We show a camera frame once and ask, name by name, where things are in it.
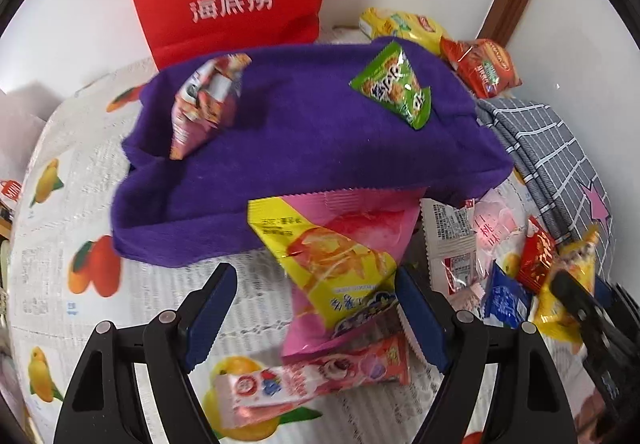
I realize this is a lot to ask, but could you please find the green snack packet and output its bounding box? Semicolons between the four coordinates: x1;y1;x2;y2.
348;41;433;130

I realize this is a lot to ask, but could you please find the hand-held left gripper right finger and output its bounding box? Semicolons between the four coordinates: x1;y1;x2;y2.
395;265;583;444

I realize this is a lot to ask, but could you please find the pink peach snack packet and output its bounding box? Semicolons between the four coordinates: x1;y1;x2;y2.
472;189;531;275

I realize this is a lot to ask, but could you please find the yellow chip bag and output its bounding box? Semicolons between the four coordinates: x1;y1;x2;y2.
359;6;453;56

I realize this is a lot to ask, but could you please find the pink grey snack packet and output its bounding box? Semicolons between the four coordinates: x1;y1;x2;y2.
169;53;252;161

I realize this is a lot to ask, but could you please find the yellow blue snack packet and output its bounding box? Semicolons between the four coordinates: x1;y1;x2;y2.
247;196;401;340

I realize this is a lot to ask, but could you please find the white red label snack packet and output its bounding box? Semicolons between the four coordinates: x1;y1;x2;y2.
419;198;488;297

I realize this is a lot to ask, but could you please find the large pink snack bag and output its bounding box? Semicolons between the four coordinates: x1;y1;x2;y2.
280;186;431;360

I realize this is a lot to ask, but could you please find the grey checked cloth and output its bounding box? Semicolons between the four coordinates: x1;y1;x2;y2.
472;96;618;275

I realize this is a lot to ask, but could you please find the small white red snack packet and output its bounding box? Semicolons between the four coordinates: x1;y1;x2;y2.
214;366;301;435

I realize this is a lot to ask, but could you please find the orange chip bag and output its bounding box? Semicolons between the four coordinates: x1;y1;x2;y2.
440;38;523;100

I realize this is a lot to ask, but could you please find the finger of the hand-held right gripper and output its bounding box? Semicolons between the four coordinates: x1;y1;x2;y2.
550;269;608;340

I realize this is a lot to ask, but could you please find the fruit print tablecloth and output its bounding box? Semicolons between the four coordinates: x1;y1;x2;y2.
10;56;640;444

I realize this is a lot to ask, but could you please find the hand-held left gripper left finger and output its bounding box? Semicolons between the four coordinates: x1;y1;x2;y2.
52;263;238;444

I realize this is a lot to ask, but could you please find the pink strawberry snack packet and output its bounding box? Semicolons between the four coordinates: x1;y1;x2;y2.
280;331;412;400

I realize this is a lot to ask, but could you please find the purple felt basket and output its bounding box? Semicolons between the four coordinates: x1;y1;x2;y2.
111;36;516;270

